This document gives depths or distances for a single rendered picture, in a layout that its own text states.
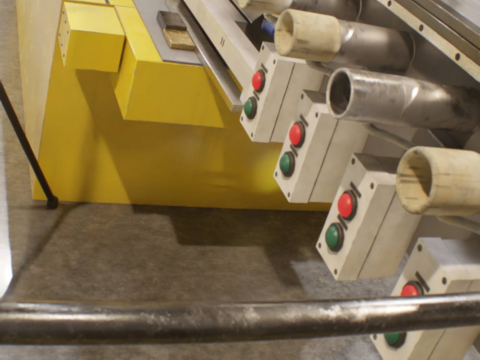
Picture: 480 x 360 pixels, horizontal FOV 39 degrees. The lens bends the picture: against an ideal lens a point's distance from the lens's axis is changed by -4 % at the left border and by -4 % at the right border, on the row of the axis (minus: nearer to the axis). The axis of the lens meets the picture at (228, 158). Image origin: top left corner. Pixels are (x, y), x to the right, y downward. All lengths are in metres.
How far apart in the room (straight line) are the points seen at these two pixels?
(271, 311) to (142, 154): 1.55
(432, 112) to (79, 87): 1.16
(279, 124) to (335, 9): 0.21
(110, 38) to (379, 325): 1.17
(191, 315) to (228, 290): 1.42
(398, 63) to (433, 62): 0.06
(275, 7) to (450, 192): 0.52
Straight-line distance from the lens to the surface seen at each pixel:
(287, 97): 1.14
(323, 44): 0.92
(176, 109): 1.52
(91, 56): 1.55
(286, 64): 1.11
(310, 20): 0.92
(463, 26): 0.87
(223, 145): 2.00
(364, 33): 0.96
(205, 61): 1.47
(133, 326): 0.39
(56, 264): 1.78
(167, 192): 2.04
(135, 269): 1.81
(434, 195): 0.64
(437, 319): 0.49
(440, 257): 0.75
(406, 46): 0.99
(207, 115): 1.55
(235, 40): 1.41
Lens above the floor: 1.14
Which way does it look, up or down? 28 degrees down
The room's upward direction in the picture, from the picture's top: 16 degrees clockwise
